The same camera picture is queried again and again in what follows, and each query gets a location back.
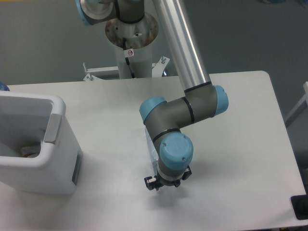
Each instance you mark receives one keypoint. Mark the black clamp at table corner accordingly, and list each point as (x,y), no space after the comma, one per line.
(300,206)

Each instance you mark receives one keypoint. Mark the white middle table bracket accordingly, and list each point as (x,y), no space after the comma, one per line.
(160,68)

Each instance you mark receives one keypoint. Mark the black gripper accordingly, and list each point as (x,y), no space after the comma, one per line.
(158,182)

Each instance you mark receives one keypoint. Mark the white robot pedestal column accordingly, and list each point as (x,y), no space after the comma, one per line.
(133,45)

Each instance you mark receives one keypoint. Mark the white table bracket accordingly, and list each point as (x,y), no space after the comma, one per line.
(160,68)
(104,73)

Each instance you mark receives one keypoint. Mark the white trash can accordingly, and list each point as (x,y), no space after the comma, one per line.
(30,118)

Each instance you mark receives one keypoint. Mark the white frame at right edge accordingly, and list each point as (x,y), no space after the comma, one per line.
(299,107)

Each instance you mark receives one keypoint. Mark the clear blue plastic bottle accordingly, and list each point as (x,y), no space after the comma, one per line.
(152,151)

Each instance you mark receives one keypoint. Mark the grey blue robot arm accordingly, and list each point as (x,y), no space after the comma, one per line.
(201,99)

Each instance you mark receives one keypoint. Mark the white left table bracket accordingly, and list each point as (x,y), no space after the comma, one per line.
(104,73)

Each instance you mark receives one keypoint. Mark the blue object at left edge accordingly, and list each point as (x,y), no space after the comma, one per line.
(4,87)

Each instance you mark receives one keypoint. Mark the trash inside can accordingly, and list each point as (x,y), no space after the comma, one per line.
(19,149)

